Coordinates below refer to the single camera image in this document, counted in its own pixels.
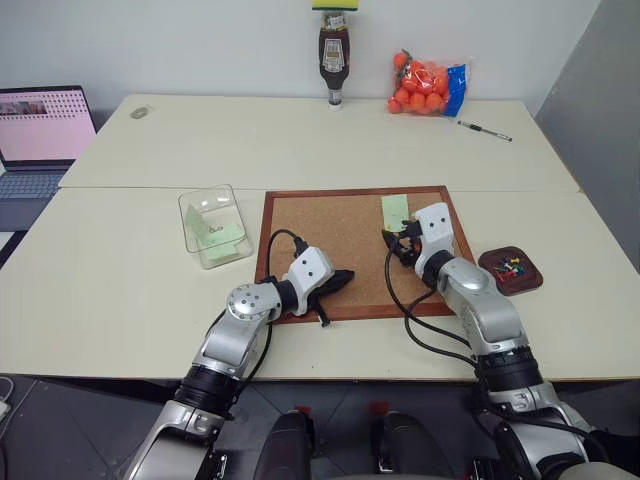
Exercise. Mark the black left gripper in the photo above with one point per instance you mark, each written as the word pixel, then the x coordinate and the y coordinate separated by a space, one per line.
pixel 331 285

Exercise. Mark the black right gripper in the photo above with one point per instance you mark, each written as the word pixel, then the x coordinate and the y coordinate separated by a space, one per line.
pixel 410 242

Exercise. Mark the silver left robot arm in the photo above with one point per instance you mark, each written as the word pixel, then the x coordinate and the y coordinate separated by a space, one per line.
pixel 235 335

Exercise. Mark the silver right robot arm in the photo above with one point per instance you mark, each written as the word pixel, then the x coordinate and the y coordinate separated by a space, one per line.
pixel 490 320

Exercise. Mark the green sticky note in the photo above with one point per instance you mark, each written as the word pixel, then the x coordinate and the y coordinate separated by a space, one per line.
pixel 394 210
pixel 192 220
pixel 220 252
pixel 222 235

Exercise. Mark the clear plastic box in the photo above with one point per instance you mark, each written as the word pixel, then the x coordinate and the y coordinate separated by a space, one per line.
pixel 215 225

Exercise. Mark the brown wooden tray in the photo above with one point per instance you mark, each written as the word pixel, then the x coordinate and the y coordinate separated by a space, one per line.
pixel 530 285

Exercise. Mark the wood-framed cork board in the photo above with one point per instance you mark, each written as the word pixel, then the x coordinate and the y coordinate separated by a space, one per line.
pixel 345 235

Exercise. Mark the red pushpin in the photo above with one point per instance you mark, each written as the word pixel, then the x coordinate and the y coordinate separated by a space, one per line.
pixel 509 274

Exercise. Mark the black and white pen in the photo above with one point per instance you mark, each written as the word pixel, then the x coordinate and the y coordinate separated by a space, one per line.
pixel 484 130

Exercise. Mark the dark rounded shape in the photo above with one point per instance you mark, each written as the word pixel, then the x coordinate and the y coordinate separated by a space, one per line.
pixel 292 445
pixel 406 445

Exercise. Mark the bag of orange balls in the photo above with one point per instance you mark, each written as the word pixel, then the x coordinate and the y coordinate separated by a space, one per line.
pixel 420 87

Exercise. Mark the brown sauce squeeze bottle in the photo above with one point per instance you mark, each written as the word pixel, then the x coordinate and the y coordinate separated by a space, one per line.
pixel 334 55

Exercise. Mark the yellow green sponge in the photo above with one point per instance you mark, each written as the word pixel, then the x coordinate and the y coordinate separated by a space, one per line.
pixel 336 5

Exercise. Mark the small grey oval object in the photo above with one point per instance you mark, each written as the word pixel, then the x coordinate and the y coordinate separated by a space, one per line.
pixel 141 112

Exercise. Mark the grey laptop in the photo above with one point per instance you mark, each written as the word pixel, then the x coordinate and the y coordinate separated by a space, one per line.
pixel 40 130

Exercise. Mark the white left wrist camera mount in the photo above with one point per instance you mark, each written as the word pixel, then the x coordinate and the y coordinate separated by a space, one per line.
pixel 311 270

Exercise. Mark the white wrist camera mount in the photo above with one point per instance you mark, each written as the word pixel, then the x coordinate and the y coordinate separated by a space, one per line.
pixel 311 270
pixel 436 225

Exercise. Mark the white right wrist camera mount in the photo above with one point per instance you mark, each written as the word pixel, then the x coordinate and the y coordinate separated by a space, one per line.
pixel 436 225

